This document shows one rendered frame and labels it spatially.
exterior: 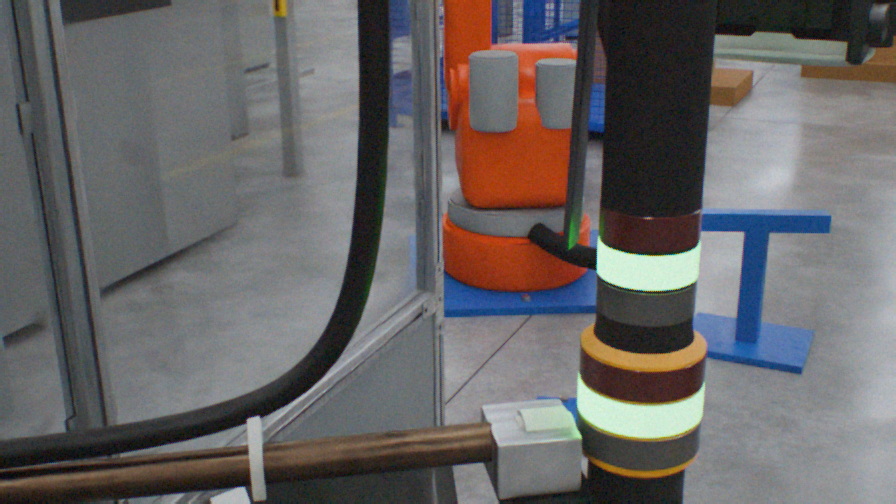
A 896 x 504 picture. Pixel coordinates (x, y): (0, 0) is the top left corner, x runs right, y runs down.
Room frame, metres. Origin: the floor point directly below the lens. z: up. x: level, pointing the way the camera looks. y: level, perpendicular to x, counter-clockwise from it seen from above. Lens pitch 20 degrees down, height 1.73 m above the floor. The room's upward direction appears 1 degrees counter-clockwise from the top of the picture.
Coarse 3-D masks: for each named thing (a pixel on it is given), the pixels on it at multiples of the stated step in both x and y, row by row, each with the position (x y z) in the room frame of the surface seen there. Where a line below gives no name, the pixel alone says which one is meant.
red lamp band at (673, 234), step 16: (608, 224) 0.32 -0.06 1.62; (624, 224) 0.32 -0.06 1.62; (640, 224) 0.32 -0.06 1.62; (656, 224) 0.32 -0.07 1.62; (672, 224) 0.32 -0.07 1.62; (688, 224) 0.32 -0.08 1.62; (608, 240) 0.32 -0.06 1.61; (624, 240) 0.32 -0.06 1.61; (640, 240) 0.32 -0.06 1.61; (656, 240) 0.32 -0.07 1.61; (672, 240) 0.32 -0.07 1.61; (688, 240) 0.32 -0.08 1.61
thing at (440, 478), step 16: (320, 480) 0.45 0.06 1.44; (336, 480) 0.45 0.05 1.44; (352, 480) 0.46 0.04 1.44; (368, 480) 0.46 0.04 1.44; (384, 480) 0.46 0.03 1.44; (400, 480) 0.46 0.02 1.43; (416, 480) 0.47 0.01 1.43; (432, 480) 0.47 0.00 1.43; (448, 480) 0.47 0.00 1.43; (208, 496) 0.43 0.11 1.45; (272, 496) 0.44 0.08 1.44; (288, 496) 0.44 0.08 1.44; (304, 496) 0.44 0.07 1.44; (320, 496) 0.45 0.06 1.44; (336, 496) 0.45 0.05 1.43; (352, 496) 0.45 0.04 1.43; (368, 496) 0.45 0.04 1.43; (384, 496) 0.45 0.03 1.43; (400, 496) 0.46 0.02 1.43; (416, 496) 0.46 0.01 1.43; (432, 496) 0.46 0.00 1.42; (448, 496) 0.47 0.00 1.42
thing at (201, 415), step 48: (384, 0) 0.31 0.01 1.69; (384, 48) 0.31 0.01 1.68; (384, 96) 0.31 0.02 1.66; (384, 144) 0.31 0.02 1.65; (384, 192) 0.32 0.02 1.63; (336, 336) 0.31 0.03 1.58; (288, 384) 0.31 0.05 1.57; (96, 432) 0.30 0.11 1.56; (144, 432) 0.30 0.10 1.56; (192, 432) 0.30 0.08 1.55
